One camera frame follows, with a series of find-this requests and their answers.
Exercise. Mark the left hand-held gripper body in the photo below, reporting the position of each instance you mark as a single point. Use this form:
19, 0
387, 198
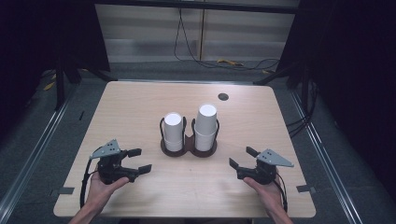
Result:
109, 166

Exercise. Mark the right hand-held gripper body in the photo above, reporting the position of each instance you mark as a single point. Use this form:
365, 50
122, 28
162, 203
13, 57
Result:
264, 171

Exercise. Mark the brown double cup holder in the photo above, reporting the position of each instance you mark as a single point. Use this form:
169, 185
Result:
188, 143

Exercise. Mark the person's right hand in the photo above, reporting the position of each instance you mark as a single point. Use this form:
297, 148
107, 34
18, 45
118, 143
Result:
267, 193

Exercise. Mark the person's left hand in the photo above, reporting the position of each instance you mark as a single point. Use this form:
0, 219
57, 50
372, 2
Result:
104, 188

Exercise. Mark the white paper cup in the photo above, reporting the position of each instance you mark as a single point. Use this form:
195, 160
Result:
173, 127
204, 143
206, 119
173, 146

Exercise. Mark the grey tape strip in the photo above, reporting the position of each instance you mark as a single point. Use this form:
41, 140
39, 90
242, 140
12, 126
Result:
305, 188

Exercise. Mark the round dark table grommet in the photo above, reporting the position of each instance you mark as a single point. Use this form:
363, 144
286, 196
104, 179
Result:
223, 96

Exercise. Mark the black metal stand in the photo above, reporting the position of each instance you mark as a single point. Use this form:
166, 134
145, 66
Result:
59, 84
303, 87

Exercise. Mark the yellow floor tape scrap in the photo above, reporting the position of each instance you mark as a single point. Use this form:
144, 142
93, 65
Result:
49, 86
229, 62

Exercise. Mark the dark curtain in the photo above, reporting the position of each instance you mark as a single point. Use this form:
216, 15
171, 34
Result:
351, 62
46, 34

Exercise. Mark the black overhead beam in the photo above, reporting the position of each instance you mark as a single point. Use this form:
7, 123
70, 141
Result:
199, 5

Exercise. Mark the aluminium floor rail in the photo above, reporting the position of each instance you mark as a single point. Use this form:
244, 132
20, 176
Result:
34, 149
323, 155

